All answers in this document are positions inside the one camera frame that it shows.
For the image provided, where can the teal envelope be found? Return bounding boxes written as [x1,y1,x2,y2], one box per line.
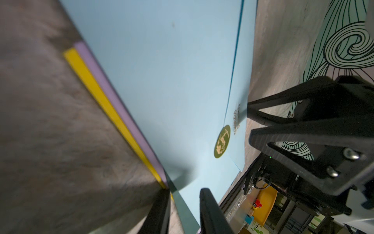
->
[62,1,258,220]

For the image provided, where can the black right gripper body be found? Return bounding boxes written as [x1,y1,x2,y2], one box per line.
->
[247,76,374,196]

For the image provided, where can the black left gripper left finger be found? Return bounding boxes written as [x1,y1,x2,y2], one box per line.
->
[138,189,170,234]

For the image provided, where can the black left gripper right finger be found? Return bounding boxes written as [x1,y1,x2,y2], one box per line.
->
[200,188,234,234]

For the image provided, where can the lavender envelope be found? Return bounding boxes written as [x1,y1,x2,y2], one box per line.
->
[73,41,168,187]

